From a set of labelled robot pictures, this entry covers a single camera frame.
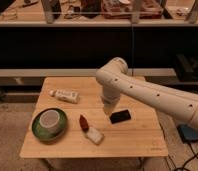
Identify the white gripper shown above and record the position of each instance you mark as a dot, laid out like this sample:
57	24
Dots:
109	102

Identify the white tube bottle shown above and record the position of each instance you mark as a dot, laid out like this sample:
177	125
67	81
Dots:
65	95

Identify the long wooden workbench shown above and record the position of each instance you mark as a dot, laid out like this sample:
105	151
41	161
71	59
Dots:
81	72

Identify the black equipment on right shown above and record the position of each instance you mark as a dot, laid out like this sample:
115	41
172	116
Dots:
186	68

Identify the green plate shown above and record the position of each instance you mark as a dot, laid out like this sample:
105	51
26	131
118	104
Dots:
43	134

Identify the blue foot pedal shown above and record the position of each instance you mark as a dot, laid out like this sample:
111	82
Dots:
187	134

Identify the wooden folding table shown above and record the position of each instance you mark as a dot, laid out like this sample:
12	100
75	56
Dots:
141	136

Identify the red brown small object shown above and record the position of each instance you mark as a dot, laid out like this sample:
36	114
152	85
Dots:
83	123

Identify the black phone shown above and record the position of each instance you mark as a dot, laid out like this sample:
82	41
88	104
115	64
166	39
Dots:
120	116

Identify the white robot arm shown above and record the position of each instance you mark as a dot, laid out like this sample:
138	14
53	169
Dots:
114	80

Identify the red toolbox tray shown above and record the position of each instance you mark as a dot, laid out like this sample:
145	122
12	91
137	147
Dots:
123	9

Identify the white cup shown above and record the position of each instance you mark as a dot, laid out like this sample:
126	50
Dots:
50	120

